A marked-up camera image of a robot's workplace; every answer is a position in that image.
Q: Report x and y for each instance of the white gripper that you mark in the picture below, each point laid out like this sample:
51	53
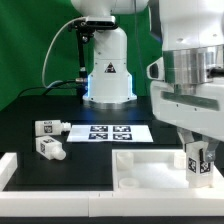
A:
201	113

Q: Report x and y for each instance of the white square tabletop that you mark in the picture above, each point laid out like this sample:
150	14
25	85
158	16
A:
147	169

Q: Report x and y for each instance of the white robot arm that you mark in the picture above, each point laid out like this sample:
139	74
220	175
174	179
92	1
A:
187	88

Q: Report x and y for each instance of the white U-shaped fence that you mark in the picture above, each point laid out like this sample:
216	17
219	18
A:
125	202

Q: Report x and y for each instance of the paper sheet with tags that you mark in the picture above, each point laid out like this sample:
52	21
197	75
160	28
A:
110	133

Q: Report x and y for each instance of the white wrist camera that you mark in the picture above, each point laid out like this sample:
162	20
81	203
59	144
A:
155	71

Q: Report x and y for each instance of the black camera stand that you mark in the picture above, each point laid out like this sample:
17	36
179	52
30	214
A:
81	43

